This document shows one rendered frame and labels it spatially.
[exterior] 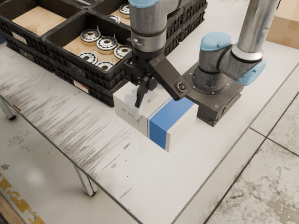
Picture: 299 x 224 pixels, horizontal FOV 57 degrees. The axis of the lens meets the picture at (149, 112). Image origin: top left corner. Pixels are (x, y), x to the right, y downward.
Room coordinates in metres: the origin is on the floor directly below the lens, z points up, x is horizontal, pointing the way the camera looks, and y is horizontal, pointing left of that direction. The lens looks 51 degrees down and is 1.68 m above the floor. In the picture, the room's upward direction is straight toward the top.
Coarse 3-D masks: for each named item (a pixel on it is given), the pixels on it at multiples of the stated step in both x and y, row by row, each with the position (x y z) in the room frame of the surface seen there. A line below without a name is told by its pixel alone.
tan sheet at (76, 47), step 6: (102, 36) 1.18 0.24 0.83; (72, 42) 1.14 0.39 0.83; (78, 42) 1.14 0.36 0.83; (66, 48) 1.09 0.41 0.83; (72, 48) 1.09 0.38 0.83; (78, 48) 1.09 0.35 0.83; (84, 48) 1.09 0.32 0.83; (90, 48) 1.09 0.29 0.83; (96, 48) 1.09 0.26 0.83; (78, 54) 1.04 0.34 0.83; (96, 54) 1.04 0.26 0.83; (102, 54) 1.04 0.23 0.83; (102, 60) 1.00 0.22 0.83; (108, 60) 1.00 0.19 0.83; (114, 60) 1.00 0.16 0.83
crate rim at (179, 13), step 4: (100, 0) 1.36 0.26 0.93; (104, 0) 1.36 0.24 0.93; (96, 4) 1.32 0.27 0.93; (88, 8) 1.28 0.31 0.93; (92, 8) 1.29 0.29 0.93; (180, 8) 1.28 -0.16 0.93; (96, 12) 1.24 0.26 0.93; (176, 12) 1.24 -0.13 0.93; (180, 12) 1.25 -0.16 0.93; (104, 16) 1.21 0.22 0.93; (108, 16) 1.21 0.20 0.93; (172, 16) 1.21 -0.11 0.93; (176, 16) 1.22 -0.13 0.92; (168, 20) 1.17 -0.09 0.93; (172, 20) 1.19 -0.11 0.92; (124, 24) 1.14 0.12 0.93; (168, 24) 1.16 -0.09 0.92
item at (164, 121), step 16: (160, 96) 0.50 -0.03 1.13; (128, 112) 0.47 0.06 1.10; (144, 112) 0.44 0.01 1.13; (160, 112) 0.44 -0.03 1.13; (176, 112) 0.44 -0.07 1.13; (192, 112) 0.44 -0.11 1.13; (144, 128) 0.43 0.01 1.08; (160, 128) 0.39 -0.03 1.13; (176, 128) 0.39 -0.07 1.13; (160, 144) 0.39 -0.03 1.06; (176, 144) 0.40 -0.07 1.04
